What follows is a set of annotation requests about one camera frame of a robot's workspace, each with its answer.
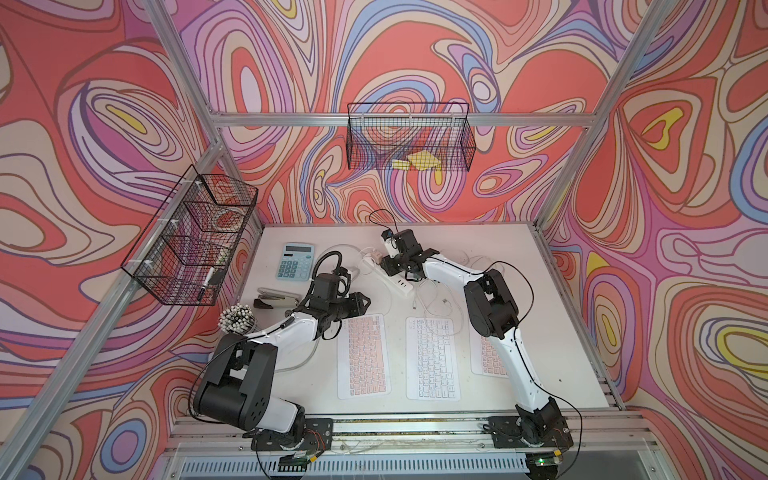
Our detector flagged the pink keyboard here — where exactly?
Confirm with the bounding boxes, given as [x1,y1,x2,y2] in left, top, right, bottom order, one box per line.
[469,333,507,378]
[337,314,391,400]

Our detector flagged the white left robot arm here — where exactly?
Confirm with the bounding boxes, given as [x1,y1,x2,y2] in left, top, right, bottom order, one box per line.
[191,273,371,441]

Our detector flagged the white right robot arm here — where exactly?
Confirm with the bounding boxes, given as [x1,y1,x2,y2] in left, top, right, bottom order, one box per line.
[379,229,563,446]

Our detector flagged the middle white keyboard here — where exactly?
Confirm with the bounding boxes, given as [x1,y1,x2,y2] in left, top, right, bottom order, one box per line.
[406,317,461,401]

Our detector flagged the white power strip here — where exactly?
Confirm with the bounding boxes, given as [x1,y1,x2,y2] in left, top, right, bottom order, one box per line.
[362,254,414,298]

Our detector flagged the light blue calculator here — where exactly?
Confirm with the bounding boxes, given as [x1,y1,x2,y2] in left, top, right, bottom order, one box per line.
[276,243,315,282]

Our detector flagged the black stapler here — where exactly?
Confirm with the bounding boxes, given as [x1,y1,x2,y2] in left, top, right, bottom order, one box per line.
[252,287,301,310]

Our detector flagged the clear cup of pens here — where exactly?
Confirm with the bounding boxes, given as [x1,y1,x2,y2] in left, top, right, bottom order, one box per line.
[218,304,256,335]

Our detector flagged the yellow sticky notes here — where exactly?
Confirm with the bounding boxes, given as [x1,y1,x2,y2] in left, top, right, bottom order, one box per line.
[390,150,441,171]

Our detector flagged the marker in left basket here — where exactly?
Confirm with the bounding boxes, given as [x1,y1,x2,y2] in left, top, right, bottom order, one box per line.
[197,267,216,303]

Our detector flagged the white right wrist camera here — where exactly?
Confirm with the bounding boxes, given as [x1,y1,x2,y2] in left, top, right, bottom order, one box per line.
[381,229,400,258]

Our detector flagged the back wall wire basket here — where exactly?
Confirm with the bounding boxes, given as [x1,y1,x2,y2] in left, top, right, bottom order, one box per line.
[346,100,477,172]

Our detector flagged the wall wire basket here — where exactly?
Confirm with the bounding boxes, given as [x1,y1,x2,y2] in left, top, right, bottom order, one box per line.
[346,100,477,172]
[121,166,258,306]

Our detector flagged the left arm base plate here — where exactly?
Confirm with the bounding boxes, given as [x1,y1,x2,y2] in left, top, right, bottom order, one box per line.
[251,417,334,453]

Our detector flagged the left wall wire basket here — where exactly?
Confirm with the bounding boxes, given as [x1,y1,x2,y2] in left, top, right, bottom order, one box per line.
[121,166,258,306]

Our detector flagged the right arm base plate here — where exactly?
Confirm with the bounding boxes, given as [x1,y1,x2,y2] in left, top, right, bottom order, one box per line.
[482,416,574,452]

